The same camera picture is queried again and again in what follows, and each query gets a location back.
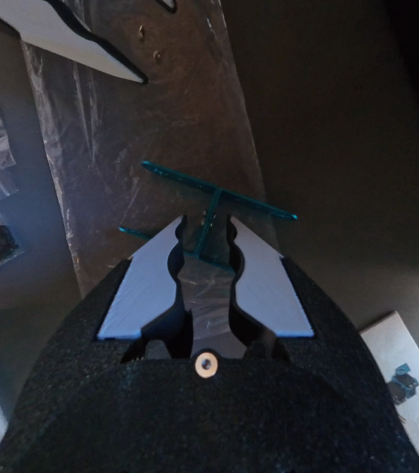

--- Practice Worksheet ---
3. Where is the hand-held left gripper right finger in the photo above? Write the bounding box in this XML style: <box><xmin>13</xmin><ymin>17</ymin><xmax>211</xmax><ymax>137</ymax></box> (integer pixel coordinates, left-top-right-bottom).
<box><xmin>227</xmin><ymin>214</ymin><xmax>315</xmax><ymax>338</ymax></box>

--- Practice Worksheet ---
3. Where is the clear plastic bag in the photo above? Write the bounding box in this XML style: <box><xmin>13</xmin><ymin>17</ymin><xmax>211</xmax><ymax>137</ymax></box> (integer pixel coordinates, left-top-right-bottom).
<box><xmin>21</xmin><ymin>0</ymin><xmax>284</xmax><ymax>355</ymax></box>

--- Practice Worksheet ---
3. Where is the blue H-shaped metal bracket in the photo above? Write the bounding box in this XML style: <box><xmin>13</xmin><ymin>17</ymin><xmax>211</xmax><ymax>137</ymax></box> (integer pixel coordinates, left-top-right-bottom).
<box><xmin>119</xmin><ymin>161</ymin><xmax>298</xmax><ymax>272</ymax></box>

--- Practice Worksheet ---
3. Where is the white instruction booklet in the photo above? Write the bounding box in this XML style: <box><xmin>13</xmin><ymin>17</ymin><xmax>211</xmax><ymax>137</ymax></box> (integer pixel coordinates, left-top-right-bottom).
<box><xmin>359</xmin><ymin>310</ymin><xmax>419</xmax><ymax>470</ymax></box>

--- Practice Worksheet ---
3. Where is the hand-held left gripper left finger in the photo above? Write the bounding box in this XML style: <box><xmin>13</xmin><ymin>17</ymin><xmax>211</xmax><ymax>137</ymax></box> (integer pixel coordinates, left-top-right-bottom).
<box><xmin>97</xmin><ymin>214</ymin><xmax>193</xmax><ymax>340</ymax></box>

